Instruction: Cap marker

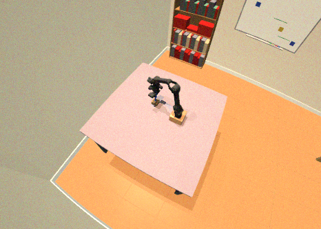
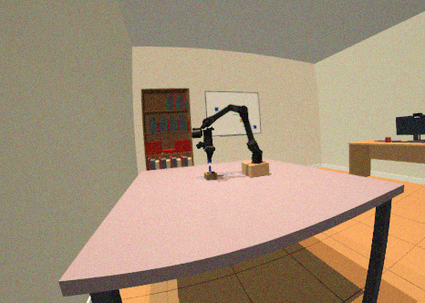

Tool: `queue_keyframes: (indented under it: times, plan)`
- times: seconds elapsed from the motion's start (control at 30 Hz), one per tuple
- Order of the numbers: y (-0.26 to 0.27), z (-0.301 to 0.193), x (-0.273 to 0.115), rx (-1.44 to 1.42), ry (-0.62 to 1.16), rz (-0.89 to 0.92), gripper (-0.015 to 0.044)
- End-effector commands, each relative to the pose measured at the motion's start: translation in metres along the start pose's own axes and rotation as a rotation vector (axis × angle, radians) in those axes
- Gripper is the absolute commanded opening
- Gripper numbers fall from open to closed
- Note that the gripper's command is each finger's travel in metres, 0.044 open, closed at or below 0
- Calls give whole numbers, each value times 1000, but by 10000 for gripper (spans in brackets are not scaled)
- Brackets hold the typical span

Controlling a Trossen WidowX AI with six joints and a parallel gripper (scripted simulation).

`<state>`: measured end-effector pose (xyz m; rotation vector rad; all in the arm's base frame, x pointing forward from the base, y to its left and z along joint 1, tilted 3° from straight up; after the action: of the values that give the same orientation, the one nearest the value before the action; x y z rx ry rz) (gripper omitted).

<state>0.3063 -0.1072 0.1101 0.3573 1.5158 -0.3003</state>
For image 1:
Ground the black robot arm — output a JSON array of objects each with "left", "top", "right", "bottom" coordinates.
[{"left": 147, "top": 76, "right": 184, "bottom": 119}]

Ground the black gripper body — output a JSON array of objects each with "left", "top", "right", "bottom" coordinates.
[{"left": 148, "top": 85, "right": 163, "bottom": 98}]

